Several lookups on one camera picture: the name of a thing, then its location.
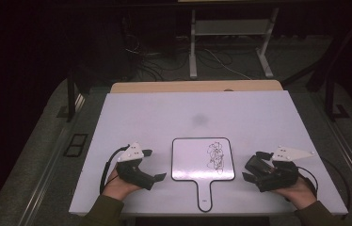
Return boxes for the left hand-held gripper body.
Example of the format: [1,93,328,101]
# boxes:
[116,142,157,191]

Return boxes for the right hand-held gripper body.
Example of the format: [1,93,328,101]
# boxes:
[256,145,316,193]

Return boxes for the black eraser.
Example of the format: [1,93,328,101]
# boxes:
[245,154,276,182]

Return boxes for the white handheld whiteboard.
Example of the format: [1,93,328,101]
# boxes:
[170,137,237,214]

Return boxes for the person's right hand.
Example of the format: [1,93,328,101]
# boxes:
[272,176,318,210]

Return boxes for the person's left hand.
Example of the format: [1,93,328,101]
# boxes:
[101,169,142,202]

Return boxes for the wooden table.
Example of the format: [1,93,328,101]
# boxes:
[110,79,284,94]

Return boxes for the black metal stand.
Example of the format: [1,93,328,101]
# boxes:
[281,8,352,122]
[66,69,87,123]

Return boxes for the white metal stand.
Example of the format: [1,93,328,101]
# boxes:
[188,7,280,80]

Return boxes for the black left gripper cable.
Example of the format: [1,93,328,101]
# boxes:
[99,144,131,196]

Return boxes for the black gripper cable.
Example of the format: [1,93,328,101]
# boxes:
[297,155,352,221]
[99,144,131,196]

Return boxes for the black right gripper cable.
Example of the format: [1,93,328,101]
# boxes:
[297,155,352,221]

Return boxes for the black floor cables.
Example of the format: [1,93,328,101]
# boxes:
[121,18,197,82]

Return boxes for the white floor cable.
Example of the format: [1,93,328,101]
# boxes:
[203,47,253,81]

